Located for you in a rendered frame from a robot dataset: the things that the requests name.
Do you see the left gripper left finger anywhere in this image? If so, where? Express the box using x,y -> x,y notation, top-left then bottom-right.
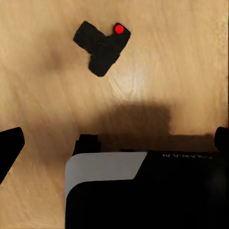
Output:
0,127 -> 25,184

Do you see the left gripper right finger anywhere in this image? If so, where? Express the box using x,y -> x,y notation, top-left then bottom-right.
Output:
214,127 -> 229,165

